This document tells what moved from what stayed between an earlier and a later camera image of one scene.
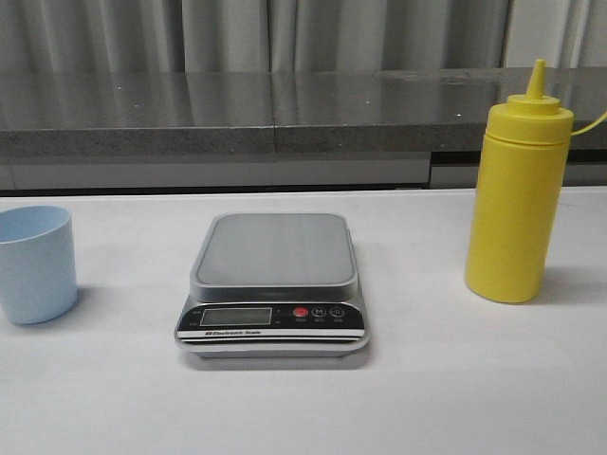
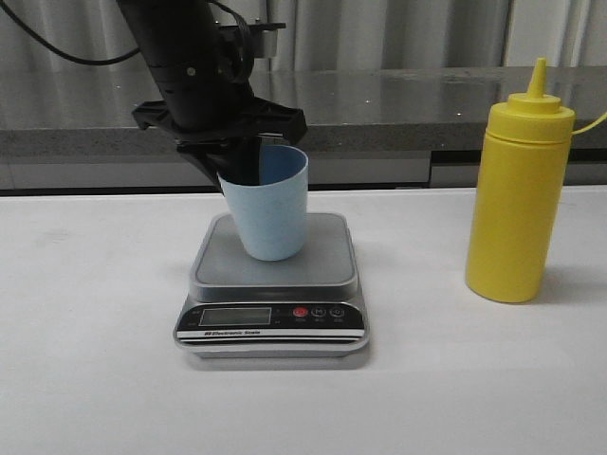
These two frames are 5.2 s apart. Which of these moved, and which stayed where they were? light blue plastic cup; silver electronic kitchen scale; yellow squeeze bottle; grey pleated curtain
Moved: light blue plastic cup
Stayed: silver electronic kitchen scale; yellow squeeze bottle; grey pleated curtain
